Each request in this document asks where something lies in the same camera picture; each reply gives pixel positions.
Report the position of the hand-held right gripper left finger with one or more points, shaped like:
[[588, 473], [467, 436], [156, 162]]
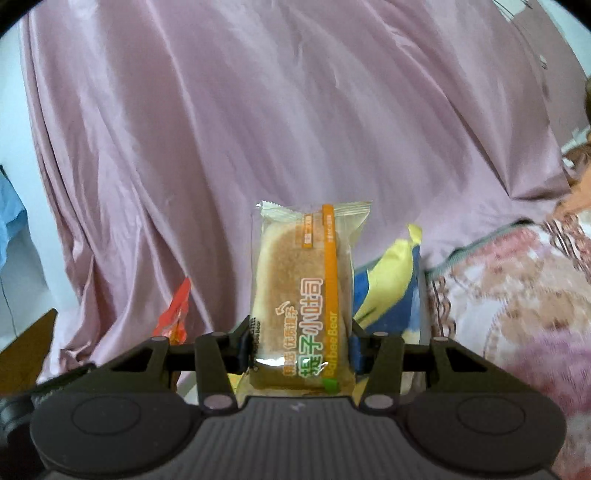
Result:
[[244, 344]]

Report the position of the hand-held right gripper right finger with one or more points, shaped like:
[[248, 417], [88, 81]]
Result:
[[355, 348]]

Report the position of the clear orange-striped bread packet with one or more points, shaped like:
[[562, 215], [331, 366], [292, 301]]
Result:
[[295, 295]]

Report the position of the red orange snack packet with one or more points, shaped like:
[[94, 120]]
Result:
[[174, 314]]

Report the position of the blue and yellow snack packet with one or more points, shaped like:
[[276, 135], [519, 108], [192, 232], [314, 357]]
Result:
[[390, 277]]

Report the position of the floral bed sheet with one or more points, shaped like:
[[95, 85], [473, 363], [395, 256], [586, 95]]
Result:
[[508, 300]]

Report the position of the pink satin blanket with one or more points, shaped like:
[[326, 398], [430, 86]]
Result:
[[231, 138]]

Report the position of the brown wooden furniture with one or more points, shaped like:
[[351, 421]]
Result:
[[25, 350]]

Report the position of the blue cloth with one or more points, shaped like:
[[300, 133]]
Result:
[[10, 212]]

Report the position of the orange brown patterned cloth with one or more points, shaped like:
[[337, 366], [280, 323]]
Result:
[[579, 184]]

